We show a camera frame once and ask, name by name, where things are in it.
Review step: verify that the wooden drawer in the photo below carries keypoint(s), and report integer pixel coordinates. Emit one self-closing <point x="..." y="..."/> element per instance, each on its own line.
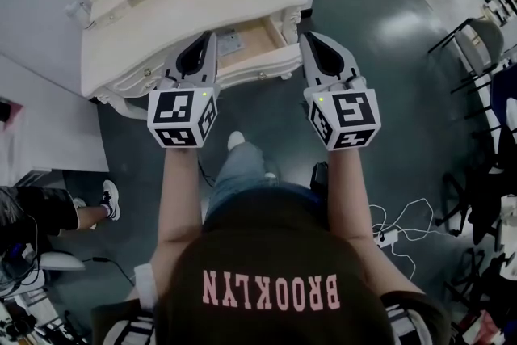
<point x="258" y="64"/>

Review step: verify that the grey stool seat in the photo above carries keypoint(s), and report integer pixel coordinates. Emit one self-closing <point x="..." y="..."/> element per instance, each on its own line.
<point x="60" y="262"/>

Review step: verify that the white cabinet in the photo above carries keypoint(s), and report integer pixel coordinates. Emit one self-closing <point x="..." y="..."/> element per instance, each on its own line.
<point x="48" y="121"/>

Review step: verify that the person's right forearm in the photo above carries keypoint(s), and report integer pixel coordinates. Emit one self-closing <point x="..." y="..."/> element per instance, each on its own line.
<point x="349" y="198"/>

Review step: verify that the person's left forearm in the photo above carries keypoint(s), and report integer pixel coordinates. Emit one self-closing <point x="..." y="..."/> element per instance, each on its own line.
<point x="179" y="198"/>

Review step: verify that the black waist device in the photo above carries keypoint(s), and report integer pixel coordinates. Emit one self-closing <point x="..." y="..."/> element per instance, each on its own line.
<point x="320" y="175"/>

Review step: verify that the grey paper sheet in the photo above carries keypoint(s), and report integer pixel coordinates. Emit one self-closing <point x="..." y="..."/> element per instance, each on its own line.
<point x="231" y="42"/>

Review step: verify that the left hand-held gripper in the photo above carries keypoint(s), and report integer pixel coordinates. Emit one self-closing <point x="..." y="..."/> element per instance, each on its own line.
<point x="173" y="109"/>

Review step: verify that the dark shirt pink lettering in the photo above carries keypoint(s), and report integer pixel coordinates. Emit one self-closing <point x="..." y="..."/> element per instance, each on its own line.
<point x="266" y="246"/>

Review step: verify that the black office chair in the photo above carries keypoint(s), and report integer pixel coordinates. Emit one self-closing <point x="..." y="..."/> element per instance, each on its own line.
<point x="484" y="190"/>

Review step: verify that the white power strip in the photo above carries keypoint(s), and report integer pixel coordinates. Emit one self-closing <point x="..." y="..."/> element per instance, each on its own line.
<point x="385" y="237"/>

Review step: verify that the white ornate dressing table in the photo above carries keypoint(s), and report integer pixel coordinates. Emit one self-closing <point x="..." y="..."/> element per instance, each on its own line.
<point x="182" y="8"/>

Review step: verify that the person's blue jeans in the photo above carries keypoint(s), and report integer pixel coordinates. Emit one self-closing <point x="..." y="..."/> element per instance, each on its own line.
<point x="238" y="173"/>

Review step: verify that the person's left white shoe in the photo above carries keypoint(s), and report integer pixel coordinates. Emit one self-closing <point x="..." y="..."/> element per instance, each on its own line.
<point x="236" y="141"/>

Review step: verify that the blue chair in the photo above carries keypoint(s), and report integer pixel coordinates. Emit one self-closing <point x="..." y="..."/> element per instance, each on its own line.
<point x="503" y="93"/>

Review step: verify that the small white device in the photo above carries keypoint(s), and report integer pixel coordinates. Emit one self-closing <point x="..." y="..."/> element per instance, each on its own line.
<point x="81" y="12"/>

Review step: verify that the person's right white shoe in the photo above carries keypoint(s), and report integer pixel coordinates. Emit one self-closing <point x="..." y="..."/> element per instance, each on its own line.
<point x="270" y="175"/>

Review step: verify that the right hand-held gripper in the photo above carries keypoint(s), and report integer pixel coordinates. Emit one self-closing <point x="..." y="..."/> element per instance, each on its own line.
<point x="355" y="113"/>

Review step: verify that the grey chair black legs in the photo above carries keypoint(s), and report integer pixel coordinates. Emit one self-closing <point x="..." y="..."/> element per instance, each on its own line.
<point x="482" y="38"/>

